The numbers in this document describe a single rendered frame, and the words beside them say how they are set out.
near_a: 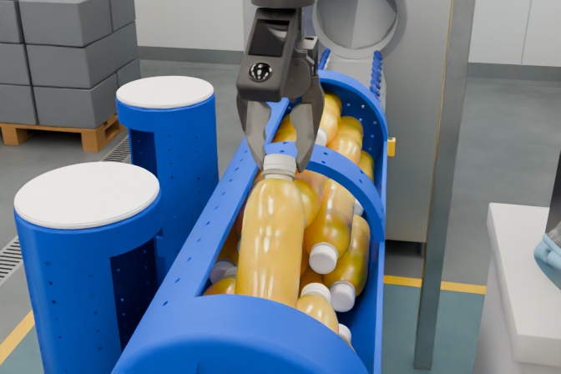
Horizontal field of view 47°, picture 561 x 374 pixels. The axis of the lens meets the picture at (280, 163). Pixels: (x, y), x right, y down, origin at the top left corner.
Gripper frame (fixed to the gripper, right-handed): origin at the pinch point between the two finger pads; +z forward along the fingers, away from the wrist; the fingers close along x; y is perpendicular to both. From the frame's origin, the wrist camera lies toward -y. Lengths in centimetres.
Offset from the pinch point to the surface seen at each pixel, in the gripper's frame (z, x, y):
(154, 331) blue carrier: 8.3, 8.7, -22.3
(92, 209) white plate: 26, 41, 30
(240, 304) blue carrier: 6.0, 0.7, -19.8
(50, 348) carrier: 56, 51, 25
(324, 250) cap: 17.2, -4.8, 8.9
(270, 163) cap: -0.9, 0.9, -1.9
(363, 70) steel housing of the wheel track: 38, -4, 170
